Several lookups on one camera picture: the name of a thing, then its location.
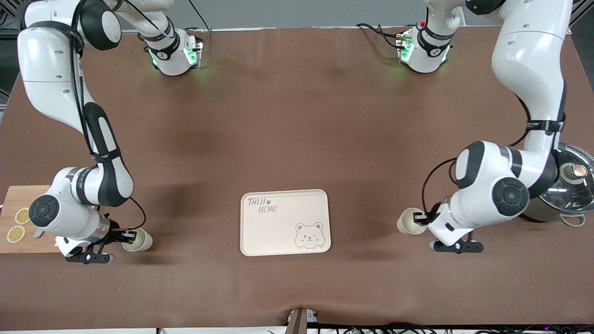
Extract white paper cup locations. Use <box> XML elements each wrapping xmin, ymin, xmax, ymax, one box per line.
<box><xmin>397</xmin><ymin>207</ymin><xmax>428</xmax><ymax>235</ymax></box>
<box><xmin>122</xmin><ymin>227</ymin><xmax>154</xmax><ymax>253</ymax></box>

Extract cream bear print tray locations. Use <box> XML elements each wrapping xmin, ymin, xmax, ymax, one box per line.
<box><xmin>239</xmin><ymin>189</ymin><xmax>332</xmax><ymax>257</ymax></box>

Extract bamboo cutting board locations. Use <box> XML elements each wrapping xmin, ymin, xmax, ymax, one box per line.
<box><xmin>0</xmin><ymin>185</ymin><xmax>63</xmax><ymax>254</ymax></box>

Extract brown table cover mat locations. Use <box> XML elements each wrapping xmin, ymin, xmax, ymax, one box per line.
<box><xmin>0</xmin><ymin>26</ymin><xmax>594</xmax><ymax>331</ymax></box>

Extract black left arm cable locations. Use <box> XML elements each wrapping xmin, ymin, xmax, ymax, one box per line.
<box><xmin>420</xmin><ymin>81</ymin><xmax>568</xmax><ymax>218</ymax></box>

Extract metal table edge bracket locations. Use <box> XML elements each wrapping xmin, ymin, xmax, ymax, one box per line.
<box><xmin>285</xmin><ymin>307</ymin><xmax>319</xmax><ymax>334</ymax></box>

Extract black left arm base cables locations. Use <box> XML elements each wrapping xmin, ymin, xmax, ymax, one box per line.
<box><xmin>355</xmin><ymin>22</ymin><xmax>409</xmax><ymax>50</ymax></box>

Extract black right arm base cable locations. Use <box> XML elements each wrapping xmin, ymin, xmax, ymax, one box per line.
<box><xmin>187</xmin><ymin>0</ymin><xmax>213</xmax><ymax>32</ymax></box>

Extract aluminium frame profile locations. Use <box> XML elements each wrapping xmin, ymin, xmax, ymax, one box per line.
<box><xmin>570</xmin><ymin>0</ymin><xmax>594</xmax><ymax>34</ymax></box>
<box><xmin>0</xmin><ymin>0</ymin><xmax>28</xmax><ymax>33</ymax></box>

